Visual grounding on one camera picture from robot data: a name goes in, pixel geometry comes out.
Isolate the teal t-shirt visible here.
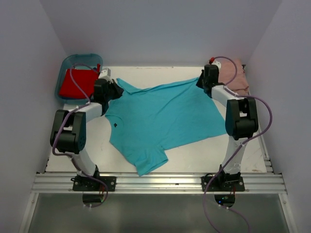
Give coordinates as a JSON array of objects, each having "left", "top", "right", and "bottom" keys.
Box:
[{"left": 105, "top": 78, "right": 226, "bottom": 176}]

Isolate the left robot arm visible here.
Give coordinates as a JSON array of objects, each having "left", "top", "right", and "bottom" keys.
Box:
[{"left": 50, "top": 79, "right": 124, "bottom": 191}]

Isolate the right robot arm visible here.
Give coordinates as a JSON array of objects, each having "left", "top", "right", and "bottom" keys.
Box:
[{"left": 196, "top": 64, "right": 259, "bottom": 191}]

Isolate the folded pink t-shirt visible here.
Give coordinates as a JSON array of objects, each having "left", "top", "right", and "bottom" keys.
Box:
[{"left": 219, "top": 58, "right": 249, "bottom": 95}]

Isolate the red t-shirt in bin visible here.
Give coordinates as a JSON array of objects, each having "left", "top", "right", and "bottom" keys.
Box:
[{"left": 59, "top": 64, "right": 100, "bottom": 99}]

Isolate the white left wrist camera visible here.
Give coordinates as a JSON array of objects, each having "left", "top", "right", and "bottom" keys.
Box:
[{"left": 99, "top": 68, "right": 111, "bottom": 80}]

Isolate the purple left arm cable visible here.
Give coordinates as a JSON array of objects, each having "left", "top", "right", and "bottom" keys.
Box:
[{"left": 52, "top": 63, "right": 109, "bottom": 202}]

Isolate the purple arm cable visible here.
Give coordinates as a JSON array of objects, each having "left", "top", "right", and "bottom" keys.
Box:
[
  {"left": 203, "top": 56, "right": 273, "bottom": 233},
  {"left": 52, "top": 63, "right": 109, "bottom": 202}
]

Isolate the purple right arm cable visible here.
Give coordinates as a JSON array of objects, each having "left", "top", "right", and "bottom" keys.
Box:
[{"left": 203, "top": 56, "right": 273, "bottom": 233}]

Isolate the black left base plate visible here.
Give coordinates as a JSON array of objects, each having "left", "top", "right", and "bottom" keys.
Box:
[{"left": 70, "top": 176, "right": 116, "bottom": 192}]

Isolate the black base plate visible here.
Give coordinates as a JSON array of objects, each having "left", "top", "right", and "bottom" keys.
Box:
[
  {"left": 70, "top": 176, "right": 116, "bottom": 192},
  {"left": 207, "top": 173, "right": 245, "bottom": 192}
]

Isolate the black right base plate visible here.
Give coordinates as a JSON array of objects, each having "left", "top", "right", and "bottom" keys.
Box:
[{"left": 207, "top": 173, "right": 245, "bottom": 192}]

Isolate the aluminium mounting rail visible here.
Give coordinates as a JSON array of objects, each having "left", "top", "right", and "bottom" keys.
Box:
[{"left": 31, "top": 172, "right": 287, "bottom": 194}]

